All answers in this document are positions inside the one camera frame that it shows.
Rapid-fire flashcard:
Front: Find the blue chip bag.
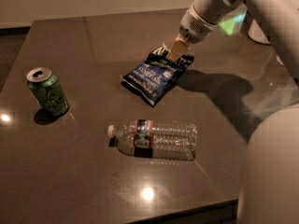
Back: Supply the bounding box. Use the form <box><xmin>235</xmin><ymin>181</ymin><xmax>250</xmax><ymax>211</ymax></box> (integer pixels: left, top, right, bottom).
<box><xmin>121</xmin><ymin>46</ymin><xmax>194</xmax><ymax>106</ymax></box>

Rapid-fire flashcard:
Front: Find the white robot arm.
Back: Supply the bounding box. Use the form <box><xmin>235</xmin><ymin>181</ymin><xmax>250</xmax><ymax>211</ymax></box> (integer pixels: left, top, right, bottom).
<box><xmin>170</xmin><ymin>0</ymin><xmax>299</xmax><ymax>224</ymax></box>

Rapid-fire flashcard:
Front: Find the green soda can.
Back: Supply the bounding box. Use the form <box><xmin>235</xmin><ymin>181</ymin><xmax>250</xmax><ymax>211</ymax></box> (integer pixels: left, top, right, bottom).
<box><xmin>26</xmin><ymin>67</ymin><xmax>69</xmax><ymax>117</ymax></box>

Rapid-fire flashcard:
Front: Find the clear plastic water bottle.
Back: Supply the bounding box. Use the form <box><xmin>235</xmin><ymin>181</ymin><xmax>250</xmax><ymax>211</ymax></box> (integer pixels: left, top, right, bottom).
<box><xmin>107</xmin><ymin>119</ymin><xmax>197</xmax><ymax>161</ymax></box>

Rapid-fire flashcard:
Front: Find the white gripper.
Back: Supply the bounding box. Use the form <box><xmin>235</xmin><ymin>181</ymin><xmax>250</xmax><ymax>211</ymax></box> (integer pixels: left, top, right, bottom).
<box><xmin>166</xmin><ymin>6</ymin><xmax>218</xmax><ymax>62</ymax></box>

